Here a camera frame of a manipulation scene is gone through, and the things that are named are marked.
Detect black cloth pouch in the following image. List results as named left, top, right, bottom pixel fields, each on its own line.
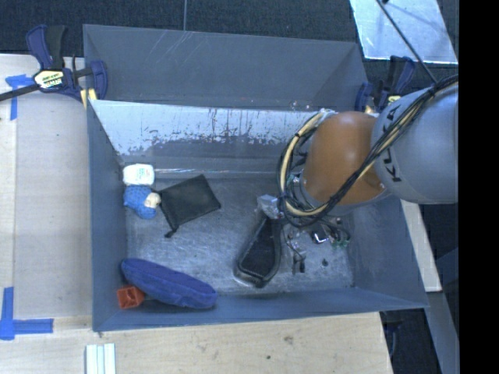
left=158, top=174, right=222, bottom=238

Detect white packet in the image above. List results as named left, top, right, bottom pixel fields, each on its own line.
left=122, top=163, right=156, bottom=187

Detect grey metal bin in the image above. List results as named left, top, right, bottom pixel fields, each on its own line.
left=81, top=23, right=430, bottom=333

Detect small grey plastic piece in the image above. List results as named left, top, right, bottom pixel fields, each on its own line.
left=257, top=194, right=281, bottom=221

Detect pale wood flat board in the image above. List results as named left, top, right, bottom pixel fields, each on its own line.
left=13, top=87, right=94, bottom=321

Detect blue and cream toy animal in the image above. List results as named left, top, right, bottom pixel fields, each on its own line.
left=122, top=184, right=162, bottom=221

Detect red-orange small block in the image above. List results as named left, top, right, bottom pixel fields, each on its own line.
left=116, top=284, right=146, bottom=310

